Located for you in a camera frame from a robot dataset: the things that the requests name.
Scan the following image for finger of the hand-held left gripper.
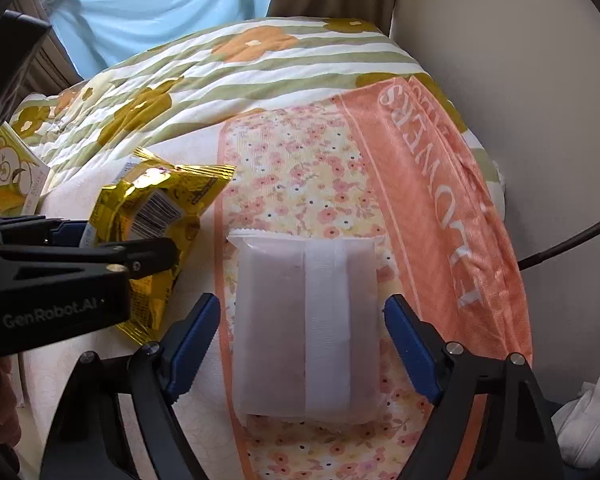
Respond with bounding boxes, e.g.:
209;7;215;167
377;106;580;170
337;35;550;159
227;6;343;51
10;236;179;282
0;215;90;251

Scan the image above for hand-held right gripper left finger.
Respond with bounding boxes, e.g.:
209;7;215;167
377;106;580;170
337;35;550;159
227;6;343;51
40;292;222;480

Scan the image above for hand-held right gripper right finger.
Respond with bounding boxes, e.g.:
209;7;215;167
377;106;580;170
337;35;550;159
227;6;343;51
383;293;567;480

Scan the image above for gold foil snack packet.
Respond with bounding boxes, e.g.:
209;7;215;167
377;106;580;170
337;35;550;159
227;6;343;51
86;146;237;345

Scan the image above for yellow-green cardboard box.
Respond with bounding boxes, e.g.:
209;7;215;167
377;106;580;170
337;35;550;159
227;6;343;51
0;122;49;217

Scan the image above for white translucent snack packet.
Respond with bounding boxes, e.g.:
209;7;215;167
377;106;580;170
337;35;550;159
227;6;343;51
226;227;382;424

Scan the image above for person's left hand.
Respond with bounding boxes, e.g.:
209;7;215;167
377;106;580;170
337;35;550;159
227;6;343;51
0;356;22;454

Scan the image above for orange floral towel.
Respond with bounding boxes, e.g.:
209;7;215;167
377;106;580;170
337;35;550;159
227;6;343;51
214;74;534;480

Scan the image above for white cloth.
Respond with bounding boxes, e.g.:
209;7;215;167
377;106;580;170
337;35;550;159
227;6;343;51
552;367;600;467

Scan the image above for striped floral blanket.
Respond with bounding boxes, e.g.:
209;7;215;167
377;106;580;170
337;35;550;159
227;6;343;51
10;17;504;221

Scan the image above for light blue cloth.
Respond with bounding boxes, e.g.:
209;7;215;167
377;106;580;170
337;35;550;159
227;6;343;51
47;0;281;79

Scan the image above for black cable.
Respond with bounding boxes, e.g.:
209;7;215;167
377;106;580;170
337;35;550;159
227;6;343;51
517;207;600;272

